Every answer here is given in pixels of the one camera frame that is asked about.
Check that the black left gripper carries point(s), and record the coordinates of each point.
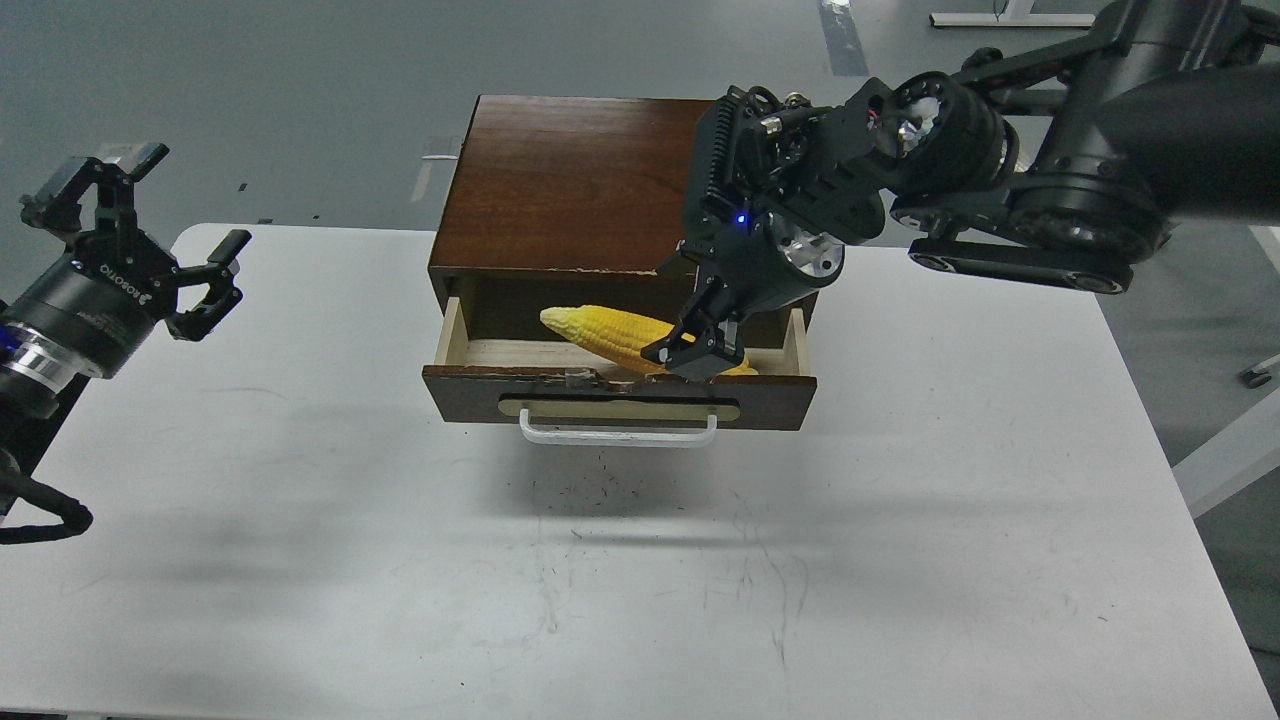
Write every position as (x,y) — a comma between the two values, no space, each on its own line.
(95,300)

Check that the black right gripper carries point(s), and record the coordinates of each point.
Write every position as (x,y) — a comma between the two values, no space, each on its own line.
(747,265)

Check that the yellow corn cob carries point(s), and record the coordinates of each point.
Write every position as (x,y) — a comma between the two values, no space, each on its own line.
(610,333)

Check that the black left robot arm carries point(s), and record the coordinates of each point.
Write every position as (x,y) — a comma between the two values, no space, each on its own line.
(33,410)

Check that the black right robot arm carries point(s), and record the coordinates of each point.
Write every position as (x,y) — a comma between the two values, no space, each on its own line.
(1064,166)

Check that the wooden drawer with dark front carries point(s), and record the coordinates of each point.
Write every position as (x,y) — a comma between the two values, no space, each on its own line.
(491,380)

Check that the dark wooden cabinet box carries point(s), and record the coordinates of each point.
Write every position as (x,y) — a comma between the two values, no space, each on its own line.
(580,195)

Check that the white table leg base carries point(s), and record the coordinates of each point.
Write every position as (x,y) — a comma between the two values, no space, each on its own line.
(1012,14)

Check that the white table at right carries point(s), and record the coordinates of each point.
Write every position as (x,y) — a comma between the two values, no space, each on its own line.
(1241,453)

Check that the white drawer handle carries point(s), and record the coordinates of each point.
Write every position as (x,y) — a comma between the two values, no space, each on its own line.
(617,437)

